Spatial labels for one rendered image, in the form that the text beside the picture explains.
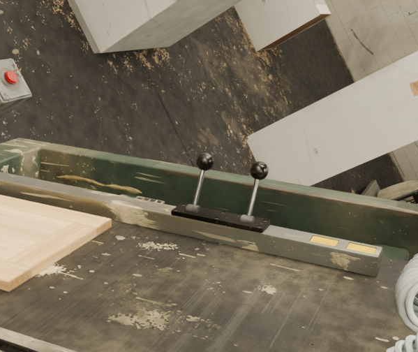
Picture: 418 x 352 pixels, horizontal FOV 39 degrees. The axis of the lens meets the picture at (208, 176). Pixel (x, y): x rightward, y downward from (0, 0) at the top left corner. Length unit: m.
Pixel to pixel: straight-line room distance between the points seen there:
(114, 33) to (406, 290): 3.14
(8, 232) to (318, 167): 3.78
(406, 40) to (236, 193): 7.68
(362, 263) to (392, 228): 0.24
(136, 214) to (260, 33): 4.90
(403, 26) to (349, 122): 4.45
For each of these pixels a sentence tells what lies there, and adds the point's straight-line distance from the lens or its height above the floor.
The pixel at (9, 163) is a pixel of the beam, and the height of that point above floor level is 0.90.
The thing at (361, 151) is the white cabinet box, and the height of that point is 0.82.
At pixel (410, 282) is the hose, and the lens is 0.68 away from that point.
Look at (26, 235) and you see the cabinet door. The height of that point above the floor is 1.15.
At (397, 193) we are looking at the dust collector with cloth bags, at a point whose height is 0.43.
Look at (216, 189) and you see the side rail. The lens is 1.45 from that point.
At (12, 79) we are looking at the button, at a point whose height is 0.94.
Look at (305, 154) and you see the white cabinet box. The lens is 4.81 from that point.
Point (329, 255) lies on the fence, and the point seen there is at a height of 1.62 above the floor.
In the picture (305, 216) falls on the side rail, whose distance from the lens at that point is 1.39.
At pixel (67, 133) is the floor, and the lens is 3.26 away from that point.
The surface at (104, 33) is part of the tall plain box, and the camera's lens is 3.71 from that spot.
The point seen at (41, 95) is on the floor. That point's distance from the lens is 3.26.
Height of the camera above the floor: 2.04
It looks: 29 degrees down
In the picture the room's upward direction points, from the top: 64 degrees clockwise
